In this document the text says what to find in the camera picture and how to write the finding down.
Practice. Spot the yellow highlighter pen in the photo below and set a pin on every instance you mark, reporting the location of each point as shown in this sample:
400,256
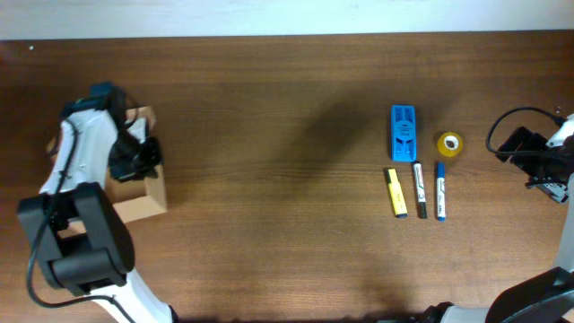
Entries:
396,194

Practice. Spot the blue whiteboard eraser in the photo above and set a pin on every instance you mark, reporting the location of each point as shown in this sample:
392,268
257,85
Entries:
403,133

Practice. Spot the brown cardboard box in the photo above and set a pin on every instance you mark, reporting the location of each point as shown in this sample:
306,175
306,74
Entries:
138,199

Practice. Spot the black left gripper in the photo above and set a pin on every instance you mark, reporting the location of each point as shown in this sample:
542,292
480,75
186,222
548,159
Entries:
147,170

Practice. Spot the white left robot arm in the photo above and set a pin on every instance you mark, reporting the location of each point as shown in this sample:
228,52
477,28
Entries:
80,249

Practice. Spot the blue whiteboard marker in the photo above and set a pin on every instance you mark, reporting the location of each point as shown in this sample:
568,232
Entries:
441,194

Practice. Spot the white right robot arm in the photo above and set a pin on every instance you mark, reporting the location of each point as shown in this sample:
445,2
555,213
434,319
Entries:
549,296

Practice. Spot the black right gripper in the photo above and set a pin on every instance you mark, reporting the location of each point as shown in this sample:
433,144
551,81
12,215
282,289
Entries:
555,190

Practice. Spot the black whiteboard marker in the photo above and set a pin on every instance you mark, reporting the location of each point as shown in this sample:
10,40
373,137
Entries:
420,190

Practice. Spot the yellow tape roll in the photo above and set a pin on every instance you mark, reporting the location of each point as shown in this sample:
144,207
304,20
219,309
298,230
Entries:
450,144

